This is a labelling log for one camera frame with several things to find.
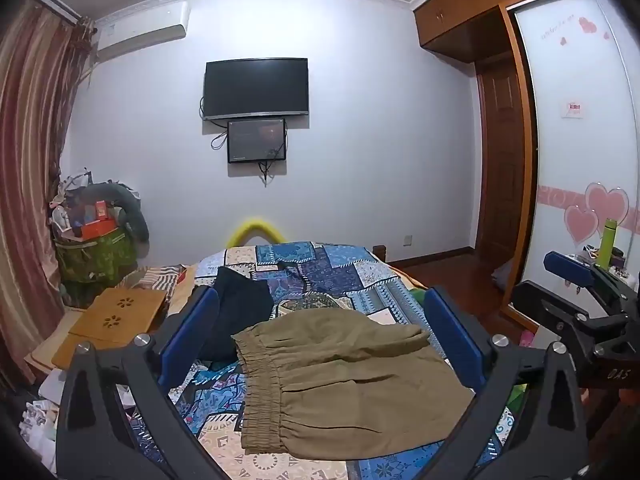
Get pile of white papers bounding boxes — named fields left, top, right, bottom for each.
left=19, top=367, right=68, bottom=463

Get black wall television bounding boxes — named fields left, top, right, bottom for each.
left=202, top=58, right=309, bottom=121

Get white air conditioner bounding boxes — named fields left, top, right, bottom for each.
left=95, top=1, right=190, bottom=59

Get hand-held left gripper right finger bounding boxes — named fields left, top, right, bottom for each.
left=410, top=287, right=588, bottom=480

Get green bottle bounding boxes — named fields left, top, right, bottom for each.
left=599, top=218, right=619, bottom=267

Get blue patchwork bedsheet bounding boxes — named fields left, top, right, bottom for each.
left=127, top=241, right=518, bottom=480

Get small black wall monitor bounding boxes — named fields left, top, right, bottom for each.
left=227, top=118, right=287, bottom=164

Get wooden overhead cabinet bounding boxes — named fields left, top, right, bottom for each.
left=412, top=0, right=597, bottom=64

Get yellow foam arch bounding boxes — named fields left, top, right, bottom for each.
left=226, top=217, right=284, bottom=250

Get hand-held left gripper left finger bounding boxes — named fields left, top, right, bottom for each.
left=55, top=286, right=231, bottom=480

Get white heart-print wardrobe door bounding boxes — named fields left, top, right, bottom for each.
left=500, top=0, right=640, bottom=321

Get wooden folding lap desk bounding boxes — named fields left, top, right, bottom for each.
left=52, top=287, right=168, bottom=368

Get olive green pants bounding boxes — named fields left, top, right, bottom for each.
left=231, top=308, right=476, bottom=461

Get striped pink curtain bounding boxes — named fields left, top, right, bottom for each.
left=0, top=0, right=97, bottom=391

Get dark navy pants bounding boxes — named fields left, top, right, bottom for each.
left=197, top=266, right=275, bottom=361

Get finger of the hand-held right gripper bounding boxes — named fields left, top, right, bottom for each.
left=509, top=281, right=617, bottom=342
left=543, top=251, right=640, bottom=311

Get green fabric storage box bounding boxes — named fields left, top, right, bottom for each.
left=55, top=230, right=139, bottom=307

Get orange box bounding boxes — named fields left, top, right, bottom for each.
left=80, top=220, right=117, bottom=240

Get beige striped cloth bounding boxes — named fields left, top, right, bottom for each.
left=124, top=264, right=197, bottom=311

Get brown wooden door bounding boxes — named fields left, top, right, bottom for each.
left=475, top=57, right=527, bottom=267

